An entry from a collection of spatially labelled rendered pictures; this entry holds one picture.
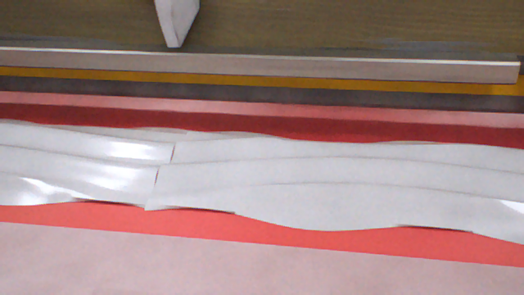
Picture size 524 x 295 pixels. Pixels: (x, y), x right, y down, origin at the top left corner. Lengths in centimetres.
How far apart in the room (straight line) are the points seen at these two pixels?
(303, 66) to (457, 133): 8
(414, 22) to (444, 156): 6
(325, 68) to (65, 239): 13
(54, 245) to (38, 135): 8
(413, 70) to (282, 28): 6
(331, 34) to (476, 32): 6
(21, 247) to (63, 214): 2
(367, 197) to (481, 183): 5
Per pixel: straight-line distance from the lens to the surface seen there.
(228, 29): 28
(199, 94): 31
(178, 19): 27
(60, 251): 22
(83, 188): 25
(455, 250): 21
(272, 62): 27
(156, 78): 31
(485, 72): 27
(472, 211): 23
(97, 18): 30
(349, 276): 20
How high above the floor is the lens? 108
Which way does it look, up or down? 28 degrees down
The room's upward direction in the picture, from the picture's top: 2 degrees counter-clockwise
